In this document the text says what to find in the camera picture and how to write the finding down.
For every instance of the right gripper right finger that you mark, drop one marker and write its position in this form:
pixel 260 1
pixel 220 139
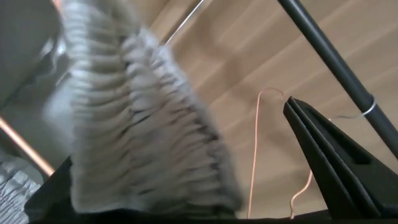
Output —
pixel 342 180

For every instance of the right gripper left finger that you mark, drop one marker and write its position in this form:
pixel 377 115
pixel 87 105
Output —
pixel 49 199

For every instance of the pink clothes hanger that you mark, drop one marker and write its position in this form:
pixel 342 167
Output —
pixel 255 146
pixel 28 149

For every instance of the pale grey shorts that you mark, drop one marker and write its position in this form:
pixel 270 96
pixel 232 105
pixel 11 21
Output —
pixel 140 140

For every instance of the black clothes rack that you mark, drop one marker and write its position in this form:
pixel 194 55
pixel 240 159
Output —
pixel 329 56

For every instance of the beige curtain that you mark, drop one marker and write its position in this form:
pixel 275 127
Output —
pixel 248 46

